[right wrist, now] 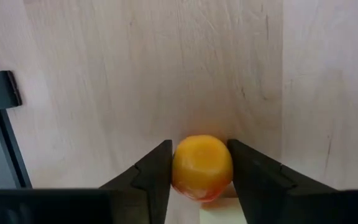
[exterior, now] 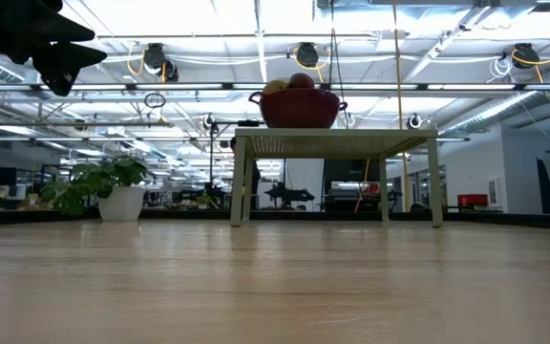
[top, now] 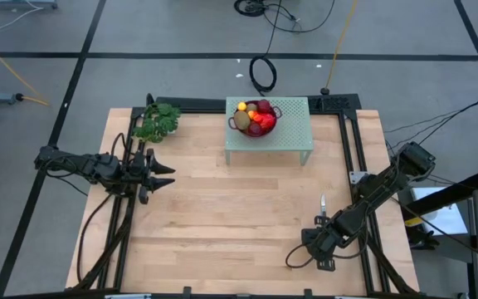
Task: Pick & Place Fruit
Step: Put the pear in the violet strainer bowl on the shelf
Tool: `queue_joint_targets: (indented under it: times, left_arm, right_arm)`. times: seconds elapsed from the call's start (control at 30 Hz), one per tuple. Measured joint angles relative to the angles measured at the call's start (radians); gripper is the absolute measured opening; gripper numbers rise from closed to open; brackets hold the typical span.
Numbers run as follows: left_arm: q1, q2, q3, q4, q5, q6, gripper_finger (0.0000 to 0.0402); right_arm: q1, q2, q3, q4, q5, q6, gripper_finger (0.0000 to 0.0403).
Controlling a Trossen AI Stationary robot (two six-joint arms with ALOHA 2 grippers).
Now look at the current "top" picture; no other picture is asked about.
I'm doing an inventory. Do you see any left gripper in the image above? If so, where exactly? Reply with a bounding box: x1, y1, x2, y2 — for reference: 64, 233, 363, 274
127, 148, 177, 205

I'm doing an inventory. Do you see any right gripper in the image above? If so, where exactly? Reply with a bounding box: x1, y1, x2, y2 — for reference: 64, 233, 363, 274
300, 211, 348, 272

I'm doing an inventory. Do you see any olive-brown round fruit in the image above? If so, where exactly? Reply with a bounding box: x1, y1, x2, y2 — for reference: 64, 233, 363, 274
233, 110, 251, 130

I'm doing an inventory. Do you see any magenta colander bowl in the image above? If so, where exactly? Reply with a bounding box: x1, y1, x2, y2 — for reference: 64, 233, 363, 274
227, 99, 284, 139

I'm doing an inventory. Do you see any green leafy plant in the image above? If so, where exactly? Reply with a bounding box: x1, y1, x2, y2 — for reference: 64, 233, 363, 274
132, 102, 182, 145

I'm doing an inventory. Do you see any pale green perforated metal shelf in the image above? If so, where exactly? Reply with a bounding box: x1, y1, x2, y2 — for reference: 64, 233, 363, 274
224, 96, 315, 166

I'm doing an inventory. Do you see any white box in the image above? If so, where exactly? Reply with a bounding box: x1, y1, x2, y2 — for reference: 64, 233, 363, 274
411, 185, 471, 238

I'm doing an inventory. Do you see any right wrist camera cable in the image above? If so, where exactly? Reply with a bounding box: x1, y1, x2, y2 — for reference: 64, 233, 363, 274
285, 243, 367, 270

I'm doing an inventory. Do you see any black table frame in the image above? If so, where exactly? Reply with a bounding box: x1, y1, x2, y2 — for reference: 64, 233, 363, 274
72, 93, 421, 294

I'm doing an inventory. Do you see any black coiled floor cable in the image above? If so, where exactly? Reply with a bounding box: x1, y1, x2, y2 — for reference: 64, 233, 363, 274
248, 55, 278, 96

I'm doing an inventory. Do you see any yellow floor cable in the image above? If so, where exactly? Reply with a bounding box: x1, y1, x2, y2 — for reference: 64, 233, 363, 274
0, 32, 51, 107

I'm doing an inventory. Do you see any yellow hanging cable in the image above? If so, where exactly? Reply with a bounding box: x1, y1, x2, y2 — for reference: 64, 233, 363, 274
324, 0, 359, 93

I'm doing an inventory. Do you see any black floor cable bundle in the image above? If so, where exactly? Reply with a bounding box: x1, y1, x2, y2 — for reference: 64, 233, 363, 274
233, 0, 336, 34

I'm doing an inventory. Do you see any white floor cable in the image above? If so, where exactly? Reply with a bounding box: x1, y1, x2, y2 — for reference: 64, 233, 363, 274
0, 4, 45, 41

